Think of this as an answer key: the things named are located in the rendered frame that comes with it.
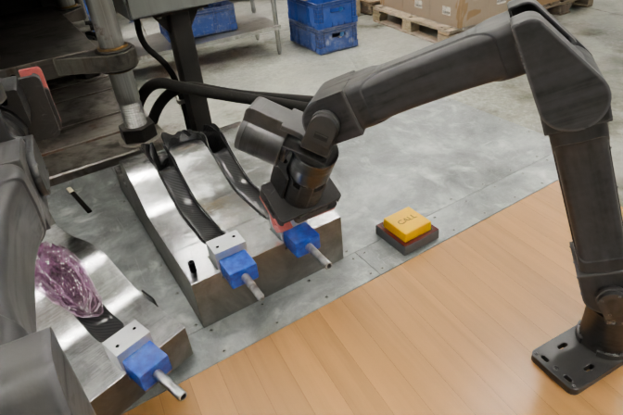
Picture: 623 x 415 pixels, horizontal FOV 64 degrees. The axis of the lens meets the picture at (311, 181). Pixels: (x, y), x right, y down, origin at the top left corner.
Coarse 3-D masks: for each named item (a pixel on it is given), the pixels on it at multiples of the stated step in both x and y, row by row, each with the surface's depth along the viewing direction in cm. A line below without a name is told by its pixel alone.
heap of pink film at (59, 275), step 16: (48, 256) 74; (64, 256) 75; (48, 272) 73; (64, 272) 73; (80, 272) 74; (48, 288) 72; (64, 288) 72; (80, 288) 73; (64, 304) 71; (80, 304) 72; (96, 304) 73
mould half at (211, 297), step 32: (224, 128) 105; (128, 160) 96; (192, 160) 96; (256, 160) 98; (128, 192) 102; (160, 192) 91; (192, 192) 92; (224, 192) 93; (160, 224) 86; (224, 224) 83; (256, 224) 82; (320, 224) 81; (192, 256) 77; (256, 256) 76; (288, 256) 79; (192, 288) 72; (224, 288) 75
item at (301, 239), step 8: (272, 224) 80; (296, 224) 79; (304, 224) 79; (288, 232) 77; (296, 232) 77; (304, 232) 77; (312, 232) 77; (280, 240) 79; (288, 240) 77; (296, 240) 76; (304, 240) 75; (312, 240) 76; (288, 248) 78; (296, 248) 75; (304, 248) 76; (312, 248) 75; (296, 256) 76; (320, 256) 73; (328, 264) 73
